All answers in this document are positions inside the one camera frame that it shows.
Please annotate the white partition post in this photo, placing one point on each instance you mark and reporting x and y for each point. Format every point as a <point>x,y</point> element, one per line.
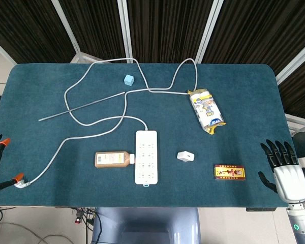
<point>1,49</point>
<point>208,33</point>
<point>124,30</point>
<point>294,61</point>
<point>66,28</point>

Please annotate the blue-grey robot torso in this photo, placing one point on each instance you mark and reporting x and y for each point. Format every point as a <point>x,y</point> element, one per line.
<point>145,226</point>

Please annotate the white plug adapter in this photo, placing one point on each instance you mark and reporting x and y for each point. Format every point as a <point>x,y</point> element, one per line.
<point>185,155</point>

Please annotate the yellow white snack package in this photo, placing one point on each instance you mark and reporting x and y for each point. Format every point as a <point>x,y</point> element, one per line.
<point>206,109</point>

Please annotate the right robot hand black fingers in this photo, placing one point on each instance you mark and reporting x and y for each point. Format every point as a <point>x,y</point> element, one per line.
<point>291,180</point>

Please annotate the light blue cube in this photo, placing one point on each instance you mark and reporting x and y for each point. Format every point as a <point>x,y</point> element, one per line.
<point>128,80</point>

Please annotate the red yellow small box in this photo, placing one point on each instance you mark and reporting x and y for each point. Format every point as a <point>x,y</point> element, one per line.
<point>229,172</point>

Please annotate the teal table mat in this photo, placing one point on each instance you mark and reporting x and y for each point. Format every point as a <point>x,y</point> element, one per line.
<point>218,147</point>

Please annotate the white three-pin plug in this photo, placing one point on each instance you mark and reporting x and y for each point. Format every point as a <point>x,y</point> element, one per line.
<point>21,184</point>

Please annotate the black table control panel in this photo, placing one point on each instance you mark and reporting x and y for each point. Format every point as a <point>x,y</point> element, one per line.
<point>260,209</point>

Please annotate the dark ribbed partition panel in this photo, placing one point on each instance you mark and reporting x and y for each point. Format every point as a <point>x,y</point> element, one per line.
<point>264,30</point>
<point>96,25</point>
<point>167,28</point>
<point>28,25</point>

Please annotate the brown liquid plastic bottle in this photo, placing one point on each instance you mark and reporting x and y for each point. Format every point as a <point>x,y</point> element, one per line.
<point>109,159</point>

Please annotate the white power strip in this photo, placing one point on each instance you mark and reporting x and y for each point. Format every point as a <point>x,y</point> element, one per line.
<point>146,158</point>

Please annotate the thin metal rod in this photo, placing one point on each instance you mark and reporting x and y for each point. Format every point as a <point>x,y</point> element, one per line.
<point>91,103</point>

